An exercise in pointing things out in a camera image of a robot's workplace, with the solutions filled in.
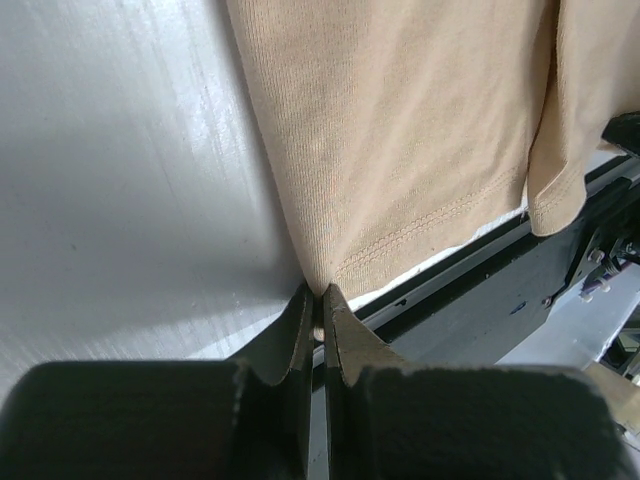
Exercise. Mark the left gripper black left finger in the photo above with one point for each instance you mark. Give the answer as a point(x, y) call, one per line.
point(245, 417)

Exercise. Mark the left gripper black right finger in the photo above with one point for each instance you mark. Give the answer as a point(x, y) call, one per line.
point(389, 418)

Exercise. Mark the beige t-shirt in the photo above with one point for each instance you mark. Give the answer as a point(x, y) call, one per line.
point(396, 129)

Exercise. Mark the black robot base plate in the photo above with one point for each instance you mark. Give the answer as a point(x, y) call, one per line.
point(479, 303)

